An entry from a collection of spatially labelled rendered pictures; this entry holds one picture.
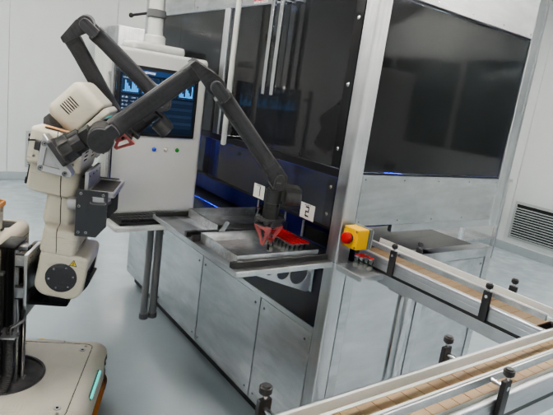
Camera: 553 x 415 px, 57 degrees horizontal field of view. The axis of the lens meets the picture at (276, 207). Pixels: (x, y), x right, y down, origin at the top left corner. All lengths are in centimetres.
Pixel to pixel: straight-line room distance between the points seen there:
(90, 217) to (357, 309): 103
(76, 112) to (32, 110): 516
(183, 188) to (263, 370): 96
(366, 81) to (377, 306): 88
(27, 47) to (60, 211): 512
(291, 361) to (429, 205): 83
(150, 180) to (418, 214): 124
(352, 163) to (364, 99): 22
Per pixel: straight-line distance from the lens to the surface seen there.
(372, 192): 185
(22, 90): 689
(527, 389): 119
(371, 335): 212
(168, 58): 245
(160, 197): 252
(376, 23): 176
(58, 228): 186
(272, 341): 219
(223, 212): 227
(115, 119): 161
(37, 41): 691
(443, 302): 166
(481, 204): 241
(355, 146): 174
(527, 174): 658
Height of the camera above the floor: 143
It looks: 12 degrees down
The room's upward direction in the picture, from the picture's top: 8 degrees clockwise
